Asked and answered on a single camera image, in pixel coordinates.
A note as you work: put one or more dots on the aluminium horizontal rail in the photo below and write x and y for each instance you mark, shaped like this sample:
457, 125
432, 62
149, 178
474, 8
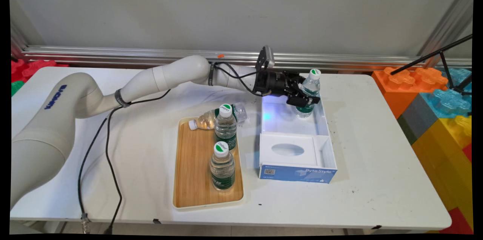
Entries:
113, 54

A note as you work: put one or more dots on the light blue plastic block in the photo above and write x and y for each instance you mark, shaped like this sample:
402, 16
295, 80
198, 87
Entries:
445, 102

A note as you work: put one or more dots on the yellow plastic block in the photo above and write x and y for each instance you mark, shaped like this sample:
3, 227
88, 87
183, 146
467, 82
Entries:
441, 157

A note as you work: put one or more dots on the wooden tray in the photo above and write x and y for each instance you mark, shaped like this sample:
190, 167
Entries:
196, 172

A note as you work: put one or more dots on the water bottle green label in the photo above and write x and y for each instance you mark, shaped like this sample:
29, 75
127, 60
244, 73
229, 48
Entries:
311, 86
225, 126
222, 168
205, 120

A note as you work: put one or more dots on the aluminium frame post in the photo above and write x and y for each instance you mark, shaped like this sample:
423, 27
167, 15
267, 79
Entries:
449, 21
19, 28

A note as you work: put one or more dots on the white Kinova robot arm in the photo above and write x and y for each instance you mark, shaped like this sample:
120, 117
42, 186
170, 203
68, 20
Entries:
56, 119

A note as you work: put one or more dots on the toppled water bottle green label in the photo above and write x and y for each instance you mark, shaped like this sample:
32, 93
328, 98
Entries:
205, 120

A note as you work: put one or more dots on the green plastic block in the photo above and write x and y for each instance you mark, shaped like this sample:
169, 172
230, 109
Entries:
16, 88

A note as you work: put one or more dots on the red plastic block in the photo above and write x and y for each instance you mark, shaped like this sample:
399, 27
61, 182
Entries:
468, 153
458, 223
34, 67

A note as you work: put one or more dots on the white box blue front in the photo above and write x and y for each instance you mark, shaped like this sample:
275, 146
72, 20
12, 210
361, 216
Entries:
290, 126

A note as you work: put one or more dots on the grey plastic block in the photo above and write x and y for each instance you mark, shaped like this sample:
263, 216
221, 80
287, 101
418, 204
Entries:
415, 119

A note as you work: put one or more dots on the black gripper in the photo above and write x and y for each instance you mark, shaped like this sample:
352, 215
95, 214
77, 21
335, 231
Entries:
271, 83

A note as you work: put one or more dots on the orange plastic block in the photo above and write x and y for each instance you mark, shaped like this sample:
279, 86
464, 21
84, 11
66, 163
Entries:
400, 89

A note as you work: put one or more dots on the black tripod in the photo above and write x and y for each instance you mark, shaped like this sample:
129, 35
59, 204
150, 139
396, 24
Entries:
426, 57

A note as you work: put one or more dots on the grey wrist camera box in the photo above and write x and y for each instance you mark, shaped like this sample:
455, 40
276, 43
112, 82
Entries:
267, 57

